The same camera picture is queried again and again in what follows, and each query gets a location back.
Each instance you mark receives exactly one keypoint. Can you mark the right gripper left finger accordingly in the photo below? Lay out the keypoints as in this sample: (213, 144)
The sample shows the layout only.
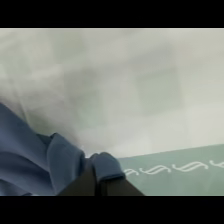
(86, 181)

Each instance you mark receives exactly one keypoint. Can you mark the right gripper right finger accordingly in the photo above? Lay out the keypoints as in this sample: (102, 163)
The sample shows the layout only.
(116, 189)

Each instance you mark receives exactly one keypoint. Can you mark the blue garment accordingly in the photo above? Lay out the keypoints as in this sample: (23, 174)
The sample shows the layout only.
(30, 160)

